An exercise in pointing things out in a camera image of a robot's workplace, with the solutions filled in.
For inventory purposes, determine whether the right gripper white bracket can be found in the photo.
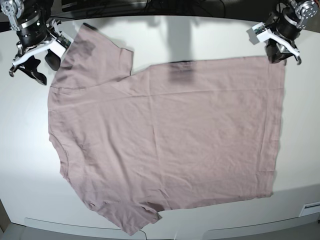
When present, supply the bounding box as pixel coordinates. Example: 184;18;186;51
8;18;74;86

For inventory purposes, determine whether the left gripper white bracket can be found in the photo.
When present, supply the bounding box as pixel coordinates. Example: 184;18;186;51
246;23;302;65

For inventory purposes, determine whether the mauve T-shirt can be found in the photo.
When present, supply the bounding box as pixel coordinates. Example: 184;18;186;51
48;24;285;235

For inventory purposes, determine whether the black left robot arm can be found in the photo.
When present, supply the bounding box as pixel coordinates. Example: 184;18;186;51
249;0;320;65

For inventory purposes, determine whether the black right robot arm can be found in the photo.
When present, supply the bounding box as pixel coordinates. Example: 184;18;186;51
0;0;73;86

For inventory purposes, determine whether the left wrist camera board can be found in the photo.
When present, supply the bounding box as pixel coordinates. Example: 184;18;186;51
252;22;266;35

